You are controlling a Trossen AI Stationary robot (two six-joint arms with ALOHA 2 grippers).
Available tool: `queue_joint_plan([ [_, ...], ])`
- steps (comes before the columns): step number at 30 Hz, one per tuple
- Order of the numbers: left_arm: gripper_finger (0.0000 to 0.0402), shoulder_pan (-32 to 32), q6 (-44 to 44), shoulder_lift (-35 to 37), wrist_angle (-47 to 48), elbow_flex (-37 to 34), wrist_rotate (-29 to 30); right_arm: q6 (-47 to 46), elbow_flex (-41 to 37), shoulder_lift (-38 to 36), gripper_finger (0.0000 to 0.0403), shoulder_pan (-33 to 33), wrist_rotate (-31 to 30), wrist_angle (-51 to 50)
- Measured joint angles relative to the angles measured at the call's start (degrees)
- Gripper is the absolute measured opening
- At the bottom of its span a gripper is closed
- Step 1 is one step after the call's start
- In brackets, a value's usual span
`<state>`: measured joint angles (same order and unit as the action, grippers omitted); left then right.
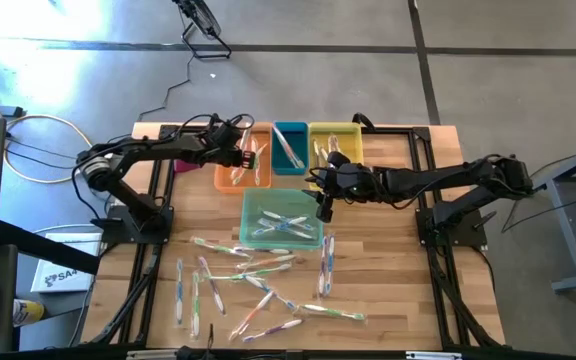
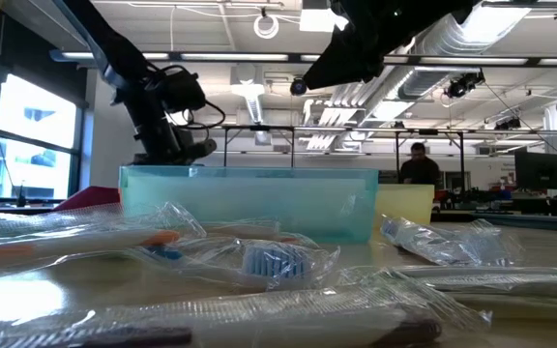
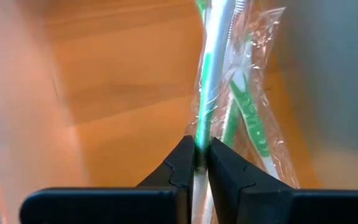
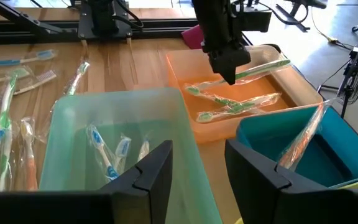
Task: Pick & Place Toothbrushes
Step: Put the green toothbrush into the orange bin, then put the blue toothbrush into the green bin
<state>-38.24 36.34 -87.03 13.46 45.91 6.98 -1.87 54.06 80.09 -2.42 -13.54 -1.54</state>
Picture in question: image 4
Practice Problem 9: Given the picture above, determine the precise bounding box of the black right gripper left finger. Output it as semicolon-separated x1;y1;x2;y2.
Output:
99;139;173;224

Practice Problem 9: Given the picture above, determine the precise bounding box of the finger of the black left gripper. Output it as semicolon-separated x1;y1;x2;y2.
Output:
221;67;238;86

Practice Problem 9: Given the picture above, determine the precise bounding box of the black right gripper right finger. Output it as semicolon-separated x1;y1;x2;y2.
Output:
224;139;329;224

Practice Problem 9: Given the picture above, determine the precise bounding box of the yellow-green toothbrush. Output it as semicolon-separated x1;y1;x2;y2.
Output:
194;58;291;91

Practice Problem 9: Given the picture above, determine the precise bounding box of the plastic-wrapped toothbrush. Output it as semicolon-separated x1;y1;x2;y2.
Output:
137;138;151;162
115;134;132;174

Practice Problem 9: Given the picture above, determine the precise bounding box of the green toothbrush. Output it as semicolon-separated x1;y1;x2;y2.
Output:
0;67;32;86
0;73;20;192
195;92;282;124
277;99;332;171
62;60;91;97

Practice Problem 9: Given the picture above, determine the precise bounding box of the green translucent plastic bin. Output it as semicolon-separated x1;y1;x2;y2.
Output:
38;87;223;224

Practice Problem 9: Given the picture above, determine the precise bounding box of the purple toothbrush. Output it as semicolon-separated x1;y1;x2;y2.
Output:
0;70;58;106

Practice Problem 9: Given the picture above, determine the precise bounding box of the orange plastic bin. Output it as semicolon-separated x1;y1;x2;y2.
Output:
165;44;324;144

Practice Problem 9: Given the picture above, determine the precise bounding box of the magenta plastic bin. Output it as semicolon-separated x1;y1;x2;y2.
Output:
181;24;205;50

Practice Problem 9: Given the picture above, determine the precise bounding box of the black flat bar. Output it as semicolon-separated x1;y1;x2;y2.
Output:
273;0;328;32

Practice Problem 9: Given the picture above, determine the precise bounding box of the teal plastic bin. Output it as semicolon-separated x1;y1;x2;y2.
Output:
236;104;358;189

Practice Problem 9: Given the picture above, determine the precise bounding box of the yellow cable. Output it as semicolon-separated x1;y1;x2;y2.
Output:
310;6;334;40

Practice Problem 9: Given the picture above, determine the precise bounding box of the black fan power cable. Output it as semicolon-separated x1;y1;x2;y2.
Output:
317;40;358;93

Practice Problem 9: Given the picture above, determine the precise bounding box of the black aluminium table frame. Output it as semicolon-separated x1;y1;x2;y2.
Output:
0;0;291;54

